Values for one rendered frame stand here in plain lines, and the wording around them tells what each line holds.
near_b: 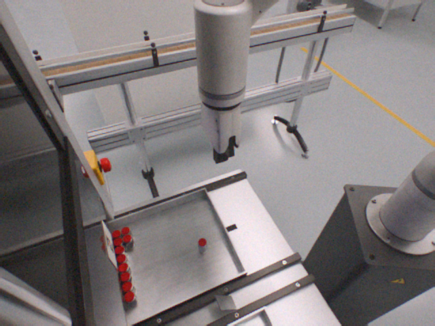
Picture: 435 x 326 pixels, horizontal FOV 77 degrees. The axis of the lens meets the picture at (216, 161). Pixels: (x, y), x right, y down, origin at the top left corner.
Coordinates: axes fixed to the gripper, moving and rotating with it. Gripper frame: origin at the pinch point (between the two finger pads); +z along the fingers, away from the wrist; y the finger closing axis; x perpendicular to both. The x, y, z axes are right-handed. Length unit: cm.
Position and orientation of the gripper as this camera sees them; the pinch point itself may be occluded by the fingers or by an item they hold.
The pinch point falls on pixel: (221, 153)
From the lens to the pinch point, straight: 61.9
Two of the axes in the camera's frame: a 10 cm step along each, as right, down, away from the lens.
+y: 4.0, 6.8, -6.1
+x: 9.2, -3.0, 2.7
